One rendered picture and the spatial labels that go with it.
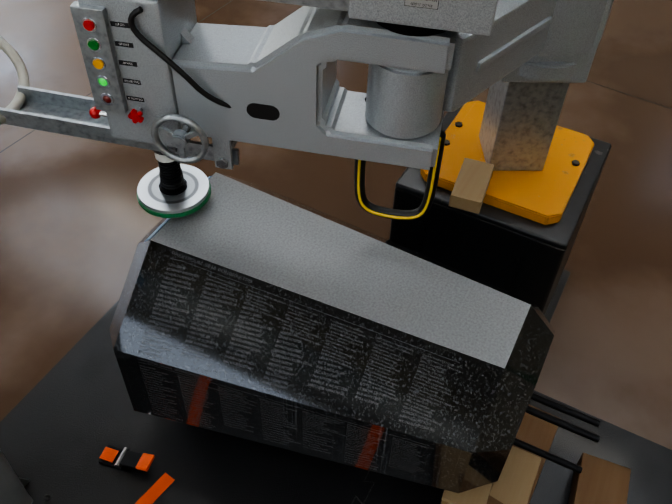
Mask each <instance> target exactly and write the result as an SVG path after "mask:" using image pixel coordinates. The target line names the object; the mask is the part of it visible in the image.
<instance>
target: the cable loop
mask: <svg viewBox="0 0 672 504"><path fill-rule="evenodd" d="M445 139H446V133H445V132H444V131H441V133H440V139H439V145H438V151H437V157H436V163H435V167H430V170H429V171H428V177H427V183H426V189H425V193H424V197H423V200H422V202H421V205H420V206H419V207H418V208H416V209H412V210H400V209H392V208H387V207H382V206H378V205H376V204H373V203H372V202H370V201H369V200H368V199H367V197H366V193H365V167H366V161H364V160H358V159H355V168H354V189H355V195H356V199H357V202H358V204H359V206H360V207H361V208H362V209H363V210H365V211H366V212H368V213H370V214H373V215H376V216H379V217H384V218H389V219H396V220H416V219H419V218H422V217H423V216H425V215H426V214H427V213H428V211H429V210H430V208H431V206H432V204H433V201H434V198H435V194H436V190H437V185H438V180H439V174H440V168H441V162H442V156H443V151H444V145H445Z"/></svg>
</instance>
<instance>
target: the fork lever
mask: <svg viewBox="0 0 672 504"><path fill-rule="evenodd" d="M17 89H18V92H21V93H23V94H24V95H25V96H26V101H25V103H24V104H23V106H22V107H21V109H20V110H19V111H18V110H13V109H7V108H1V107H0V114H2V115H3V116H4V117H5V118H6V122H5V123H3V124H7V125H13V126H18V127H24V128H30V129H35V130H41V131H47V132H52V133H58V134H64V135H69V136H75V137H81V138H86V139H92V140H98V141H103V142H109V143H115V144H121V145H126V146H132V147H138V148H143V149H149V150H155V151H159V150H158V148H157V147H156V146H155V144H149V143H143V142H136V141H130V140H123V139H116V138H114V137H112V135H111V131H110V127H109V123H108V119H107V117H103V116H101V117H100V118H98V119H94V118H92V117H91V116H90V114H89V110H90V109H91V108H92V107H96V106H95V102H94V98H91V97H85V96H79V95H74V94H68V93H62V92H56V91H50V90H44V89H38V88H33V87H27V86H21V85H19V86H18V87H17ZM236 143H237V141H231V146H232V156H233V164H234V165H239V163H240V162H239V149H237V148H234V147H235V145H236ZM165 147H166V148H167V149H169V150H170V151H171V152H173V153H175V154H177V155H180V154H179V149H177V148H175V147H169V146H165ZM201 147H202V144H201V142H197V141H191V140H190V141H189V142H188V144H187V146H186V147H185V151H186V156H194V155H196V154H198V153H199V152H200V150H201ZM203 159H206V160H211V161H215V160H214V152H213V144H209V149H208V152H207V154H206V156H205V157H204V158H203ZM216 164H217V166H218V167H219V168H221V169H225V168H227V167H228V161H227V160H225V159H223V158H220V159H217V160H216Z"/></svg>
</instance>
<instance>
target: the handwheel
mask: <svg viewBox="0 0 672 504"><path fill-rule="evenodd" d="M169 121H177V122H181V123H183V126H182V128H181V129H177V130H175V131H174V132H173V131H171V130H169V129H167V128H166V127H164V126H162V124H163V123H165V122H169ZM191 128H192V129H193V131H191V132H189V131H190V130H191ZM158 131H160V132H162V133H163V134H165V135H167V136H169V137H170V143H171V144H172V145H173V146H174V147H175V148H177V149H179V154H180V155H177V154H175V153H173V152H171V151H170V150H169V149H167V148H166V147H165V146H164V145H163V143H162V142H161V140H160V138H159V134H158ZM151 136H152V140H153V142H154V144H155V146H156V147H157V148H158V150H159V151H160V152H161V153H162V154H164V155H165V156H166V157H168V158H170V159H172V160H174V161H177V162H180V163H195V162H198V161H200V160H202V159H203V158H204V157H205V156H206V154H207V152H208V149H209V141H208V138H207V135H206V133H205V132H204V130H203V129H202V128H201V127H200V126H199V125H198V124H197V123H196V122H195V121H193V120H192V119H190V118H188V117H186V116H183V115H179V114H166V115H162V116H160V117H159V118H157V119H156V120H155V121H154V123H153V125H152V128H151ZM196 136H199V137H200V140H201V144H202V147H201V150H200V152H199V153H198V154H196V155H194V156H188V157H187V156H186V151H185V147H186V146H187V144H188V142H189V141H190V139H191V138H194V137H196Z"/></svg>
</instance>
